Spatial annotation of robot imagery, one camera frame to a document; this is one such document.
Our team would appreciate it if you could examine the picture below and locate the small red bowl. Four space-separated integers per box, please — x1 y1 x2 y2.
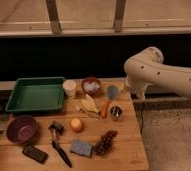
81 77 101 95

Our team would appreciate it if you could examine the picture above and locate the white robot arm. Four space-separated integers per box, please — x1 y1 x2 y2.
124 47 191 100

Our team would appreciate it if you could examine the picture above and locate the green plastic tray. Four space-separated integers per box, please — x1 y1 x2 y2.
5 77 65 114

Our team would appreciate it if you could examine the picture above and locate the blue plastic cup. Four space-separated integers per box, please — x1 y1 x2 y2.
107 85 118 100

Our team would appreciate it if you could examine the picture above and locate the orange carrot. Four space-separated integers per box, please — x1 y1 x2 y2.
101 100 111 118

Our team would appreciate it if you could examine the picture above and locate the white paper cup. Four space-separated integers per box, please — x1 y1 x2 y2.
63 80 77 98

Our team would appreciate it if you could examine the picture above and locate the metal fork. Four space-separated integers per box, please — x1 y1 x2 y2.
77 107 100 120

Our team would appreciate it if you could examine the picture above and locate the round metal tin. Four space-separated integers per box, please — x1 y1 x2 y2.
110 106 123 121

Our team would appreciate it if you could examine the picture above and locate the orange fruit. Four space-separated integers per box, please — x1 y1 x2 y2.
70 118 84 132

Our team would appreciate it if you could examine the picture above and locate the bunch of dark grapes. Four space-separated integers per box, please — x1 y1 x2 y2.
93 130 118 156

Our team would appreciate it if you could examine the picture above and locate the black toy brush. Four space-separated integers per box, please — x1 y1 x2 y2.
49 121 64 134

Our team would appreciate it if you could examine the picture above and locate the blue sponge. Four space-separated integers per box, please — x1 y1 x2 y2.
70 139 93 157

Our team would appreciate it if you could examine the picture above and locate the purple bowl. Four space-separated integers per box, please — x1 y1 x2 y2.
6 115 37 144

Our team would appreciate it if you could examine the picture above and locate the black rectangular block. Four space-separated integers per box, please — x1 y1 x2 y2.
22 145 48 164

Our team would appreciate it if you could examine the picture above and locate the black handled knife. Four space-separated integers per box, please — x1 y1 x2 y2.
51 129 72 168

